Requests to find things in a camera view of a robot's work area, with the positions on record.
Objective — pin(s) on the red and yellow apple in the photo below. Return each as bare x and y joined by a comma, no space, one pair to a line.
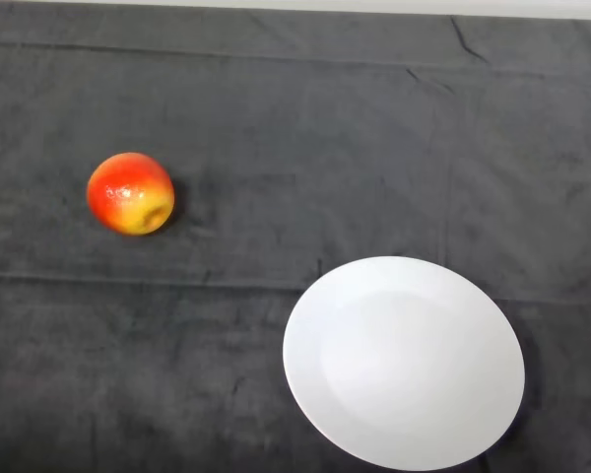
128,192

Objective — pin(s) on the white round plate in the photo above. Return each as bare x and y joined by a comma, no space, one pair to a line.
404,364

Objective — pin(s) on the black cloth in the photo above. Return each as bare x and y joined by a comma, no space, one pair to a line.
276,148

